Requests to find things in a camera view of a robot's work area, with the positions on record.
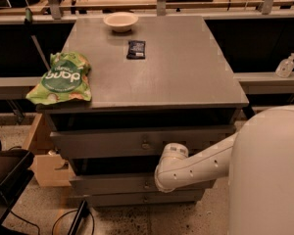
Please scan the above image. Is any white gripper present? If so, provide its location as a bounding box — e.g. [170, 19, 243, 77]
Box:
[154, 170, 175, 193]

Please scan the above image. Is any grey drawer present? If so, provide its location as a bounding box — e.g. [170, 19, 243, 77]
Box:
[86, 189, 205, 207]
[51, 125, 235, 159]
[68, 155, 217, 196]

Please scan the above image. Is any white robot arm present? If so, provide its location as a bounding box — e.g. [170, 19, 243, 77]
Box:
[155, 105, 294, 235]

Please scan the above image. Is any grey top drawer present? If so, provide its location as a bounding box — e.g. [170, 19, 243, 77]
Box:
[51, 125, 235, 159]

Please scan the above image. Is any grey bottom drawer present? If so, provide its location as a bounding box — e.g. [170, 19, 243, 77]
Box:
[86, 189, 205, 207]

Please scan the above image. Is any grey drawer cabinet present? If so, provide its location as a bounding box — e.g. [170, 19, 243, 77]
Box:
[35, 15, 250, 209]

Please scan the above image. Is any wooden box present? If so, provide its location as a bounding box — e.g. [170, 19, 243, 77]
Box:
[23, 114, 74, 187]

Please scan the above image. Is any dark blue snack packet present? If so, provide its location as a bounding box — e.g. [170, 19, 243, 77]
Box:
[126, 40, 146, 60]

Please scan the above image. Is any green snack bag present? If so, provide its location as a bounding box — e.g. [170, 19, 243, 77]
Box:
[26, 52, 91, 105]

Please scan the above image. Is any black tray stand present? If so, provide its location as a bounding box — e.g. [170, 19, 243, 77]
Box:
[0, 149, 34, 235]

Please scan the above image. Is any clear soap dispenser bottle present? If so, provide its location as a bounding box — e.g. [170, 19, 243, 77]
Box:
[275, 53, 294, 78]

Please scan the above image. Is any white bowl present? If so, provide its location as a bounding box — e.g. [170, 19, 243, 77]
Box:
[103, 12, 138, 33]

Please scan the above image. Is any black floor cable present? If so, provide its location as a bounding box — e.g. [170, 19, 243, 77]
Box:
[9, 208, 96, 235]

